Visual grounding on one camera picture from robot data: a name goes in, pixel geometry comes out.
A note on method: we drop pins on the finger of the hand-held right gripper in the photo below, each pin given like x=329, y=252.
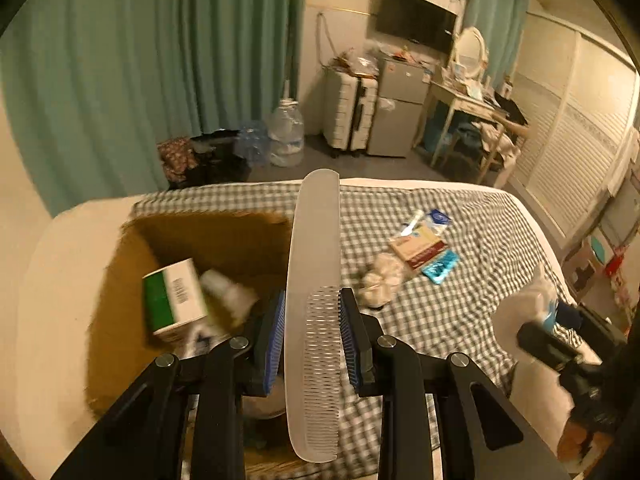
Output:
x=567, y=316

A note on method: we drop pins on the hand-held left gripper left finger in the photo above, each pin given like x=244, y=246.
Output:
x=272, y=345

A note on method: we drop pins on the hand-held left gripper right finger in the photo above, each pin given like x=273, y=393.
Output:
x=350, y=345

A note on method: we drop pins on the white bear toy blue star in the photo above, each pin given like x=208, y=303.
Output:
x=520, y=310

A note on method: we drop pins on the translucent white comb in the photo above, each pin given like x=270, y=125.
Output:
x=314, y=280

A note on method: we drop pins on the brown cardboard box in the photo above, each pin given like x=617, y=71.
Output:
x=125, y=310

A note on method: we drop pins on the white plastic bottle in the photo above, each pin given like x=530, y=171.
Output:
x=230, y=297

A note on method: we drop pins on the green and white box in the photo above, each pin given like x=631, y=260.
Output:
x=172, y=297

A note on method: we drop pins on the blue foil packet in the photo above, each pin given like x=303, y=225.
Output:
x=441, y=266

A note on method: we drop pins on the small white tube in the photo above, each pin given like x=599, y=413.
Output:
x=412, y=222

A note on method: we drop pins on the white louvred wardrobe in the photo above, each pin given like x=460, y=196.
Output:
x=570, y=130

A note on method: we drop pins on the wooden chair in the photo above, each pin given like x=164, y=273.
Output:
x=507, y=135

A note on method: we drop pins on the black bag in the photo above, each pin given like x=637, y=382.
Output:
x=220, y=160

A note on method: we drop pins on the pack of water bottles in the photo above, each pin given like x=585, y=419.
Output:
x=252, y=142

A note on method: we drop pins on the patterned brown bag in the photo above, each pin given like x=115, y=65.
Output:
x=177, y=160

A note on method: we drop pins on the large clear water jug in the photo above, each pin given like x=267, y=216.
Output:
x=286, y=132

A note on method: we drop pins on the white dressing desk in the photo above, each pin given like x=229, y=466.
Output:
x=460, y=110

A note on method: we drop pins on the white suitcase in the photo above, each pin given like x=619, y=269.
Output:
x=350, y=110

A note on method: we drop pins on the grey mini fridge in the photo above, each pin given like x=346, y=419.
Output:
x=397, y=105

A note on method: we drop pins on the oval white mirror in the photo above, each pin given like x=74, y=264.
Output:
x=470, y=52

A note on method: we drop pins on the narrow green curtain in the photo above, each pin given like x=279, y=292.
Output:
x=495, y=15

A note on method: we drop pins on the black television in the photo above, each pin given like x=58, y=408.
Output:
x=415, y=17

